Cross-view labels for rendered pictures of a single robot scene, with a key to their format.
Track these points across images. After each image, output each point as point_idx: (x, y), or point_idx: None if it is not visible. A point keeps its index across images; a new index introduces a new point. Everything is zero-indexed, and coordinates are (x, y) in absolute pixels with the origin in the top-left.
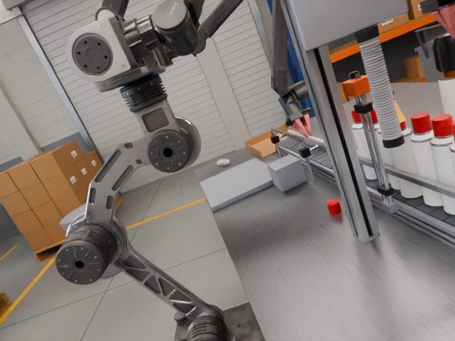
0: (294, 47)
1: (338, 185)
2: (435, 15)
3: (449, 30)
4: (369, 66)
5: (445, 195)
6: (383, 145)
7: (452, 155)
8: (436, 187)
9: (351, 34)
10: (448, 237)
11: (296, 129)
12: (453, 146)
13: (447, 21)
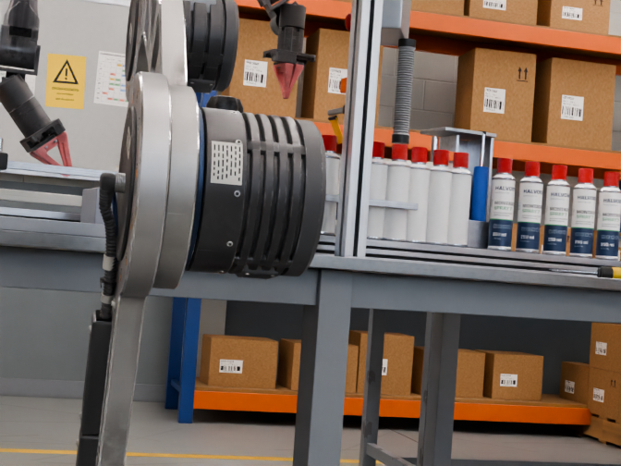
0: (362, 17)
1: (352, 184)
2: (288, 67)
3: (288, 87)
4: (412, 67)
5: (378, 216)
6: (401, 141)
7: (401, 169)
8: (387, 202)
9: (402, 37)
10: (395, 251)
11: (46, 153)
12: (400, 163)
13: (294, 78)
